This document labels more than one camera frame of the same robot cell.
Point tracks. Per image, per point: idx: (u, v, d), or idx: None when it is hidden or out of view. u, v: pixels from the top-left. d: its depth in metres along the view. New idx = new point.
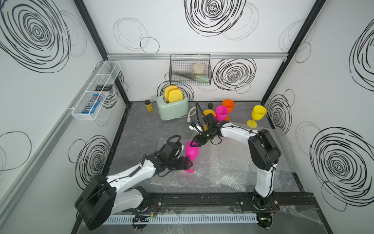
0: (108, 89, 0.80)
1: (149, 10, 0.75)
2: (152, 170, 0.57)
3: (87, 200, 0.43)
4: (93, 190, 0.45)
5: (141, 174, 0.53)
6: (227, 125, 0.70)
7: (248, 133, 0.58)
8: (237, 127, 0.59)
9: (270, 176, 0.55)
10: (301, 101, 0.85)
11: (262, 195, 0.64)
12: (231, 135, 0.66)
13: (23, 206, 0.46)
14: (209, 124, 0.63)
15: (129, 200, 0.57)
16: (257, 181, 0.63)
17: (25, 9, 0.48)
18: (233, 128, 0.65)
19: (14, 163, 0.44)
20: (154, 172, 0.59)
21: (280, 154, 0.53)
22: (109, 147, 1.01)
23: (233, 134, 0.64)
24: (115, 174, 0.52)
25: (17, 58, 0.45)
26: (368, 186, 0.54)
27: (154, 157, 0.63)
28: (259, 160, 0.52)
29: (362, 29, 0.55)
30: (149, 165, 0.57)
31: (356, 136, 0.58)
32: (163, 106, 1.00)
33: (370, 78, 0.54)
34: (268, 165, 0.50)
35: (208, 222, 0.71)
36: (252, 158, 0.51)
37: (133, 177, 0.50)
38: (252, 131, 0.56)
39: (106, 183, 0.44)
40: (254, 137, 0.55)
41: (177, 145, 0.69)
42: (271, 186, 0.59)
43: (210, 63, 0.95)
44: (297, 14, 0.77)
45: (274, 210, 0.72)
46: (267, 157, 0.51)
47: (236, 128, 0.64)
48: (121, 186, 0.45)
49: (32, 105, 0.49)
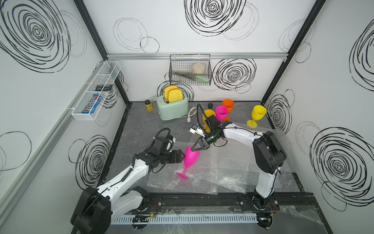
0: (108, 89, 0.80)
1: (149, 10, 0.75)
2: (144, 168, 0.56)
3: (84, 215, 0.42)
4: (87, 204, 0.44)
5: (134, 176, 0.52)
6: (230, 126, 0.68)
7: (252, 135, 0.57)
8: (241, 128, 0.64)
9: (272, 179, 0.53)
10: (301, 101, 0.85)
11: (263, 196, 0.63)
12: (234, 136, 0.64)
13: (24, 206, 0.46)
14: (211, 125, 0.79)
15: (128, 202, 0.57)
16: (258, 182, 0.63)
17: (25, 9, 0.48)
18: (236, 130, 0.64)
19: (14, 163, 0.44)
20: (147, 170, 0.58)
21: (284, 154, 0.52)
22: (109, 146, 1.01)
23: (236, 135, 0.63)
24: (105, 184, 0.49)
25: (17, 58, 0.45)
26: (368, 186, 0.54)
27: (145, 154, 0.61)
28: (264, 164, 0.51)
29: (362, 29, 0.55)
30: (140, 165, 0.56)
31: (356, 136, 0.58)
32: (163, 106, 1.00)
33: (370, 78, 0.54)
34: (271, 169, 0.49)
35: (208, 222, 0.71)
36: (256, 160, 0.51)
37: (126, 181, 0.49)
38: (256, 134, 0.57)
39: (99, 194, 0.42)
40: (259, 140, 0.53)
41: (167, 139, 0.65)
42: (272, 188, 0.58)
43: (210, 63, 0.95)
44: (297, 14, 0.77)
45: (273, 210, 0.72)
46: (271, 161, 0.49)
47: (240, 130, 0.62)
48: (114, 194, 0.44)
49: (32, 105, 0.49)
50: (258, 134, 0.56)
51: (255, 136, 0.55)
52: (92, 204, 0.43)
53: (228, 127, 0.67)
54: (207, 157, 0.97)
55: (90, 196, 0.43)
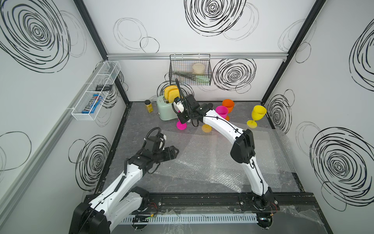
0: (108, 89, 0.80)
1: (149, 10, 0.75)
2: (138, 173, 0.54)
3: (80, 231, 0.41)
4: (82, 221, 0.43)
5: (128, 183, 0.50)
6: (212, 114, 0.64)
7: (233, 131, 0.58)
8: (222, 120, 0.62)
9: (253, 170, 0.61)
10: (301, 101, 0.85)
11: (259, 194, 0.65)
12: (214, 125, 0.64)
13: (24, 206, 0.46)
14: (190, 107, 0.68)
15: (128, 206, 0.57)
16: (249, 181, 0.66)
17: (25, 9, 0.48)
18: (216, 120, 0.62)
19: (14, 163, 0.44)
20: (141, 173, 0.56)
21: (252, 146, 0.58)
22: (109, 147, 1.01)
23: (216, 126, 0.63)
24: (98, 197, 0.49)
25: (17, 58, 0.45)
26: (368, 186, 0.54)
27: (138, 157, 0.59)
28: (238, 156, 0.59)
29: (362, 29, 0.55)
30: (133, 170, 0.54)
31: (356, 136, 0.58)
32: (163, 106, 1.00)
33: (370, 78, 0.54)
34: (245, 161, 0.57)
35: (208, 222, 0.71)
36: (232, 152, 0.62)
37: (120, 189, 0.47)
38: (237, 130, 0.59)
39: (92, 209, 0.41)
40: (240, 139, 0.56)
41: (159, 138, 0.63)
42: (263, 181, 0.64)
43: (209, 63, 0.95)
44: (297, 14, 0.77)
45: (274, 210, 0.72)
46: (245, 157, 0.57)
47: (220, 122, 0.62)
48: (108, 205, 0.43)
49: (32, 104, 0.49)
50: (239, 132, 0.58)
51: (236, 133, 0.58)
52: (87, 218, 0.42)
53: (209, 116, 0.64)
54: (207, 156, 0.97)
55: (84, 211, 0.40)
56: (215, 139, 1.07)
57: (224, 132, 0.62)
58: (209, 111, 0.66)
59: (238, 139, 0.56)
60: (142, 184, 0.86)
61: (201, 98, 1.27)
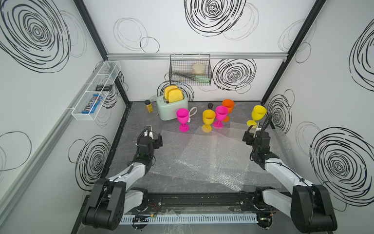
0: (108, 89, 0.80)
1: (149, 10, 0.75)
2: (142, 166, 0.62)
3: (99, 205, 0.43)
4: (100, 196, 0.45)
5: (137, 170, 0.58)
6: (275, 160, 0.62)
7: (297, 180, 0.49)
8: (286, 168, 0.56)
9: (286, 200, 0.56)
10: (301, 101, 0.93)
11: (264, 200, 0.64)
12: (276, 172, 0.56)
13: (23, 207, 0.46)
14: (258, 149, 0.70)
15: (132, 196, 0.59)
16: (271, 191, 0.66)
17: (25, 9, 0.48)
18: (280, 166, 0.57)
19: (14, 163, 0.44)
20: (144, 170, 0.65)
21: (332, 218, 0.40)
22: (109, 147, 1.01)
23: (278, 172, 0.55)
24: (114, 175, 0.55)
25: (17, 58, 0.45)
26: (368, 186, 0.54)
27: (138, 159, 0.70)
28: (299, 215, 0.42)
29: (362, 29, 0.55)
30: (137, 164, 0.63)
31: (356, 136, 0.58)
32: (163, 106, 1.00)
33: (370, 78, 0.54)
34: (309, 226, 0.40)
35: (208, 222, 0.71)
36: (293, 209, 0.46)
37: (131, 172, 0.54)
38: (303, 180, 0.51)
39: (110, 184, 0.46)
40: (302, 187, 0.46)
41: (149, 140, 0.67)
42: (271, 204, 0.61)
43: (210, 63, 0.95)
44: (298, 14, 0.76)
45: (274, 210, 0.72)
46: (309, 216, 0.40)
47: (284, 168, 0.55)
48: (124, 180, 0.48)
49: (32, 105, 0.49)
50: (306, 183, 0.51)
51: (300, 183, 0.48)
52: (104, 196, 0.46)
53: (272, 161, 0.61)
54: (207, 156, 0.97)
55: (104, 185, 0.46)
56: (215, 139, 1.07)
57: (286, 181, 0.51)
58: (272, 158, 0.63)
59: (300, 186, 0.46)
60: (142, 184, 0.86)
61: (201, 98, 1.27)
